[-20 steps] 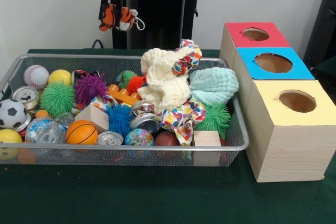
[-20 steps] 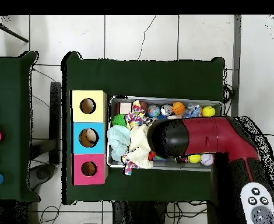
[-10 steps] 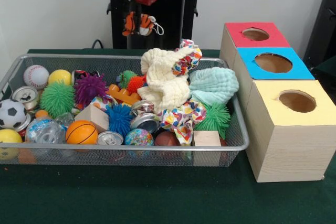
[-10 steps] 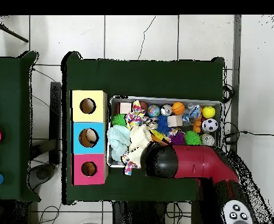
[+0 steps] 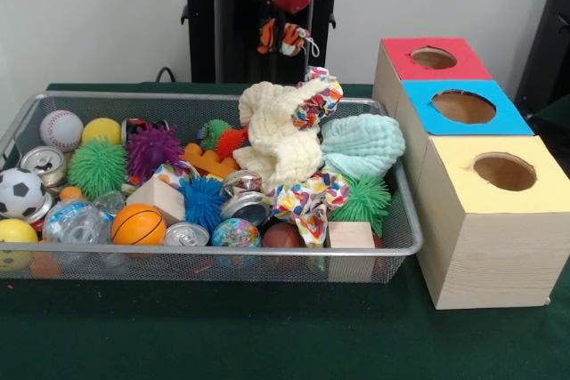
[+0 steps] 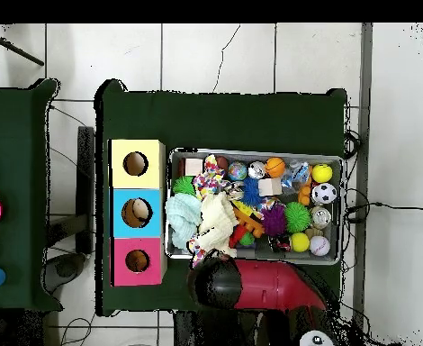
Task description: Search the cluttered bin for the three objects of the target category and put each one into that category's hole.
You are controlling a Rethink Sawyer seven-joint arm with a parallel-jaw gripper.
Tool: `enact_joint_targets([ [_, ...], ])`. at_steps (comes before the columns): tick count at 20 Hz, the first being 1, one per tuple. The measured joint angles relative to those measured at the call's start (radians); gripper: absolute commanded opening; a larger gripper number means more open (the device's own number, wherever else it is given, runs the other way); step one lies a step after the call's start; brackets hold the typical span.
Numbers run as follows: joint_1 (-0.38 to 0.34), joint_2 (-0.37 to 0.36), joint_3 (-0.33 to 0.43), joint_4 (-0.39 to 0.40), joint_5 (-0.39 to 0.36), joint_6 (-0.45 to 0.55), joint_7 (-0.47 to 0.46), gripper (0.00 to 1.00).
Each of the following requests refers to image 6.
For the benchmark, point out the cream waffle cloth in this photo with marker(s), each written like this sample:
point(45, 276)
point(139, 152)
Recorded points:
point(217, 220)

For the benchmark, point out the mint green waffle cloth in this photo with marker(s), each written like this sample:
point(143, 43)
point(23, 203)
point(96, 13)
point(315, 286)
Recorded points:
point(182, 216)

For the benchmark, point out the colourful patterned cloth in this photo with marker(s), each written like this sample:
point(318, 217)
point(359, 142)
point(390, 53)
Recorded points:
point(196, 248)
point(208, 178)

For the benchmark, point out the green spiky ball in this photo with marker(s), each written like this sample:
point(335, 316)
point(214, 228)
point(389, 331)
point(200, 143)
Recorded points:
point(183, 185)
point(298, 217)

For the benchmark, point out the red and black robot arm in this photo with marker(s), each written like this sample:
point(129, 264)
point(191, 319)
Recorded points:
point(269, 284)

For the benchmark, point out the wooden three-hole box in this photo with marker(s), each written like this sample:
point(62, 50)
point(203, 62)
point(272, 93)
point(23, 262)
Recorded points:
point(154, 212)

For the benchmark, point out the globe print ball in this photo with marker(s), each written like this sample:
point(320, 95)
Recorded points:
point(237, 171)

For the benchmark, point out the orange basketball toy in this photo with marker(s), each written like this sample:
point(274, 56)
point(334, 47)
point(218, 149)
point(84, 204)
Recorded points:
point(275, 167)

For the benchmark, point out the purple spiky ball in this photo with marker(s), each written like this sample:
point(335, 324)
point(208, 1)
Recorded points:
point(273, 220)

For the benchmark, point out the dark green tablecloth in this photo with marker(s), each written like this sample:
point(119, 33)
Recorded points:
point(20, 216)
point(215, 122)

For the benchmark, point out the black and white soccer ball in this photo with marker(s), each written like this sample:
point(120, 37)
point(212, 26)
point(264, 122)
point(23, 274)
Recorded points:
point(324, 193)

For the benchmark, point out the black stand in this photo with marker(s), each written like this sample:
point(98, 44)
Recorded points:
point(86, 180)

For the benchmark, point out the black tripod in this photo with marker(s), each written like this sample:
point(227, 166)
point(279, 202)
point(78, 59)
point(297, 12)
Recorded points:
point(20, 52)

